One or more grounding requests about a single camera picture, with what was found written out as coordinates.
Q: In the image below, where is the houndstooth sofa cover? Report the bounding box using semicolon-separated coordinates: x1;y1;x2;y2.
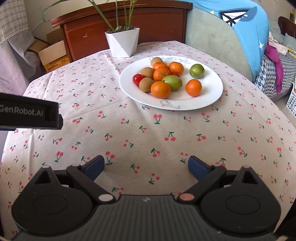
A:
253;53;295;99

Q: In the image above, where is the green leafy plant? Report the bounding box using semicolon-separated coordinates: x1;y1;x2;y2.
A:
48;1;137;33

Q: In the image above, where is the white perforated basket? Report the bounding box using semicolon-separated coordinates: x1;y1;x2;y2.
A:
286;83;296;117

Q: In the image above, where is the green lime fruit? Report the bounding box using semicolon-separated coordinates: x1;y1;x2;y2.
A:
189;64;205;79

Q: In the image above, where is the brown kiwi fruit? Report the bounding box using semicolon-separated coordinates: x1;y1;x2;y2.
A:
151;57;163;67

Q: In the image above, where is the brown kiwi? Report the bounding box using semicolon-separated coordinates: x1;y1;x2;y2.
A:
140;67;154;79
138;77;155;93

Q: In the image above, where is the red cherry tomato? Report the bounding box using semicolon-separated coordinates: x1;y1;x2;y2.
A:
132;74;144;85
172;72;181;78

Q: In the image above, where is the beige cloth on sofa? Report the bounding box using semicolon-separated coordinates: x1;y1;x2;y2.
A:
268;32;288;55

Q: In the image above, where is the mandarin on plate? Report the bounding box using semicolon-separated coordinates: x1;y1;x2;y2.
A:
152;62;169;70

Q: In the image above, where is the white geometric plant pot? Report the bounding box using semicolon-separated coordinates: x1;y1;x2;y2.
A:
105;28;140;58

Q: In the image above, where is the open cardboard box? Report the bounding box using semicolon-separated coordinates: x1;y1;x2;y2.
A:
29;29;70;73

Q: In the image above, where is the green sofa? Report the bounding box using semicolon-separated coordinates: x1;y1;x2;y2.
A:
185;7;253;81

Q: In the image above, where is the dark wooden cabinet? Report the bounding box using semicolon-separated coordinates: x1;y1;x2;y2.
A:
50;0;194;63

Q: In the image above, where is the orange under gripper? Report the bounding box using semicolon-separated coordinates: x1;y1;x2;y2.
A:
185;79;202;97

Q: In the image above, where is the cherry print tablecloth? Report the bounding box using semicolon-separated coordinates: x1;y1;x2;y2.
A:
1;41;295;239

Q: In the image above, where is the checked grey curtain cloth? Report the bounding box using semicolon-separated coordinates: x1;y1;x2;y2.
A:
0;1;44;95

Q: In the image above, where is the blue patterned blanket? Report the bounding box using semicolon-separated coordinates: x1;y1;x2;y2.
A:
191;1;269;81

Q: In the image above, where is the white floral plate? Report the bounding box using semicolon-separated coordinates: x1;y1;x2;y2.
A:
119;55;223;110

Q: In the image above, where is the small mandarin orange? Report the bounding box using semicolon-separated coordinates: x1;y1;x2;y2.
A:
151;81;171;99

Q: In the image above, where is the magenta cloth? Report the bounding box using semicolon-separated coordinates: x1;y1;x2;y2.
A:
264;43;284;93

